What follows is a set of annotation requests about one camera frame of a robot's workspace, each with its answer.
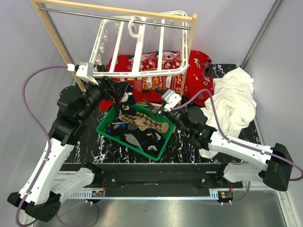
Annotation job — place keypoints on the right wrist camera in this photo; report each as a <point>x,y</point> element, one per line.
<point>170,99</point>

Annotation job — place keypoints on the black base crossbar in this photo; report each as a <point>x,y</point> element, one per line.
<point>197,174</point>

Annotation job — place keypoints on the beige argyle sock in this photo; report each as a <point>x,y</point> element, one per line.
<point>144,122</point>

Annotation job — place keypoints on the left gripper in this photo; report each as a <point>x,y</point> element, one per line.
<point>118,88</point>

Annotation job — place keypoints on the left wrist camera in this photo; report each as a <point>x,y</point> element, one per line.
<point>84,71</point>

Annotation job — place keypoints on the black grey sports sock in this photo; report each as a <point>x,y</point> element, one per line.
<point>149,143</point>

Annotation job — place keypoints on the wooden clothes rack frame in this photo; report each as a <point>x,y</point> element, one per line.
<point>191,22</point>

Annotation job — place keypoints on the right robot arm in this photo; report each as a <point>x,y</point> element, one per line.
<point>270,165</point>

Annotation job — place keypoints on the white crumpled cloth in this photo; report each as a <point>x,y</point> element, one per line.
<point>233,101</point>

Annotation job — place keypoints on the white plastic clip hanger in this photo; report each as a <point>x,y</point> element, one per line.
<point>137,32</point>

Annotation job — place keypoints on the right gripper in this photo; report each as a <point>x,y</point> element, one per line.
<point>154,110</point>

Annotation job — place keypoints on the navy santa christmas sock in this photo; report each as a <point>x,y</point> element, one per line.
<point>127,103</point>

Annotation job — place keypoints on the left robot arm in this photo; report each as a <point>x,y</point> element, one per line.
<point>40,198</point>

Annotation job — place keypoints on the black blue sports sock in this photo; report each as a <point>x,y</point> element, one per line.
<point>120,128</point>

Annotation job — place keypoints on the metal hanging rod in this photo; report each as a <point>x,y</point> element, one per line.
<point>136,21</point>

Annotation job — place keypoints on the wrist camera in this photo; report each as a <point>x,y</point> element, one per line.
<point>84,71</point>
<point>170,99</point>

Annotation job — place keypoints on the red printed pillow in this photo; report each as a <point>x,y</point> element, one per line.
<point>195,75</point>

